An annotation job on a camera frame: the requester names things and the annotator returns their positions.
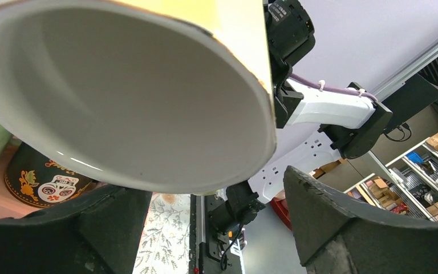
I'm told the black skull pattern mug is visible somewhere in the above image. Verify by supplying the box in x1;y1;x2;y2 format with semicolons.
3;143;95;208

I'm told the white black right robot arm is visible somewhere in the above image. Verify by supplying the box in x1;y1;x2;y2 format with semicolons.
199;1;392;269

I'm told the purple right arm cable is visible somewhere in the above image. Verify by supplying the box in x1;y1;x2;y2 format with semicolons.
289;73;379;103

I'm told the storage shelf with boxes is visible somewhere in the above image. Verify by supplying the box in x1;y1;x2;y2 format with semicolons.
345;133;438;222

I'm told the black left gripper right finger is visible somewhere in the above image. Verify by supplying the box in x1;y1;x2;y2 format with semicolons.
283;166;438;273

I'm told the yellow green faceted mug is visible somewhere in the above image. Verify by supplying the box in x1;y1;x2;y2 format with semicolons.
0;1;277;194

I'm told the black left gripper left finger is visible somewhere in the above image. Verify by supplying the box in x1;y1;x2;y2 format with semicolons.
0;185;152;273

